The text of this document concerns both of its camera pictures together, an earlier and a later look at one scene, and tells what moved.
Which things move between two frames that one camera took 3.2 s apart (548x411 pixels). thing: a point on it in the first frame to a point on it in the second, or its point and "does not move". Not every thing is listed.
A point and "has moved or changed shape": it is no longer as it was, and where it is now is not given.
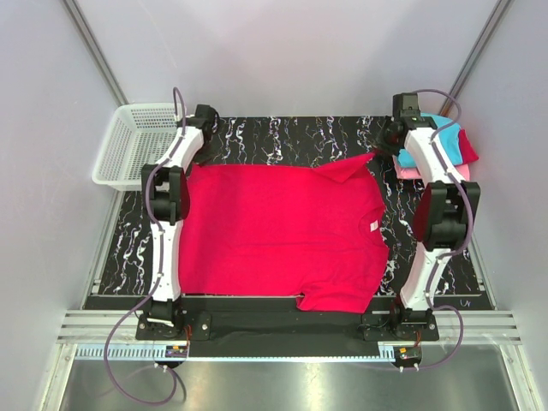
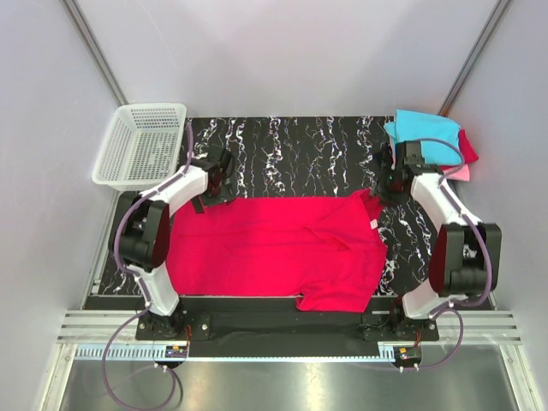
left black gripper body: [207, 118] to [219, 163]
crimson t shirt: [318, 232] has moved or changed shape
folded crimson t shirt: [467, 151] does not move
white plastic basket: [136, 134] does not move
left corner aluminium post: [96, 52] does not move
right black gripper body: [384, 138] to [388, 179]
